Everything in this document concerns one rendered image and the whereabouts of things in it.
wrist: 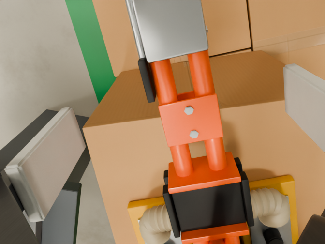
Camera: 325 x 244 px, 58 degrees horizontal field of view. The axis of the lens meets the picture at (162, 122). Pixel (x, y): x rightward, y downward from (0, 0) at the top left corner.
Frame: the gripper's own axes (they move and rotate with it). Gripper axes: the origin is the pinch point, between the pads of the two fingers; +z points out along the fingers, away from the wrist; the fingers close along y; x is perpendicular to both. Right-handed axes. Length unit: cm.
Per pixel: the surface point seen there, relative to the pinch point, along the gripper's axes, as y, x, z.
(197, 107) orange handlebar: 1.4, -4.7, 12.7
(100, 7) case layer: -19, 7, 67
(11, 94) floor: -86, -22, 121
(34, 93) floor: -75, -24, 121
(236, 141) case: 6.9, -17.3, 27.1
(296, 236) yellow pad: 14.9, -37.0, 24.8
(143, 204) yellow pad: -10.5, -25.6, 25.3
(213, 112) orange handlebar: 2.9, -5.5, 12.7
